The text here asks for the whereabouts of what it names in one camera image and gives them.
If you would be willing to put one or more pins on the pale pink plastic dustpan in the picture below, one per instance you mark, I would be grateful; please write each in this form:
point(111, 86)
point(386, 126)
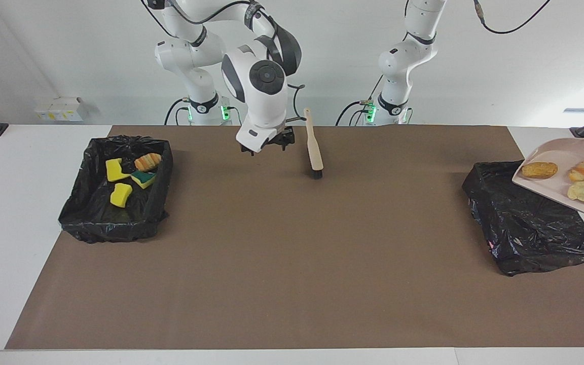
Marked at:
point(560, 187)

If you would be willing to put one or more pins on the beige hand brush black bristles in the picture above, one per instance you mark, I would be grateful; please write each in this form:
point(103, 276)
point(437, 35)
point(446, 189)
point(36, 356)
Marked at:
point(315, 152)

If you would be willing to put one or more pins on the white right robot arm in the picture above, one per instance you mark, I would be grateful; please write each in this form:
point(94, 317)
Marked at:
point(261, 81)

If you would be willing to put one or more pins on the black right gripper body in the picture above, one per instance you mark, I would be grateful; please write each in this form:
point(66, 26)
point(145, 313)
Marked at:
point(278, 136)

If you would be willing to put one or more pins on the open bin with black bag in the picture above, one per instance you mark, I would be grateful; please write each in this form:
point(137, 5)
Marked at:
point(84, 223)

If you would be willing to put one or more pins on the bin covered by black bag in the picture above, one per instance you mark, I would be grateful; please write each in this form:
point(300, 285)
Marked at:
point(530, 228)

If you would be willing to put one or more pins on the yellow green sponge piece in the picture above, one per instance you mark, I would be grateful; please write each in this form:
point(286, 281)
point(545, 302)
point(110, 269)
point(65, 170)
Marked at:
point(143, 179)

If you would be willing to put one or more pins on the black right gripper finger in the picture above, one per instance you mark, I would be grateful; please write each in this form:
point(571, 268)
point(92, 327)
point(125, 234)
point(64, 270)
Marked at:
point(286, 144)
point(246, 149)

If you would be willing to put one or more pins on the beige and orange foam chunk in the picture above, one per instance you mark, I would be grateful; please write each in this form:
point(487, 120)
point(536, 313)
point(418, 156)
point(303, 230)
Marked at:
point(147, 162)

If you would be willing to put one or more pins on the brown table mat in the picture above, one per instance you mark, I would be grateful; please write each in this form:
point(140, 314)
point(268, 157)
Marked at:
point(195, 304)

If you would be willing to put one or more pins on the white box yellow labels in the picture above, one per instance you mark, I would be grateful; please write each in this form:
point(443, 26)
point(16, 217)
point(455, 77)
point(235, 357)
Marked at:
point(59, 109)

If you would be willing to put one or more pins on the brown foam chunk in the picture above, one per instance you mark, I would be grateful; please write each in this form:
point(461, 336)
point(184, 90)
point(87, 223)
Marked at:
point(539, 170)

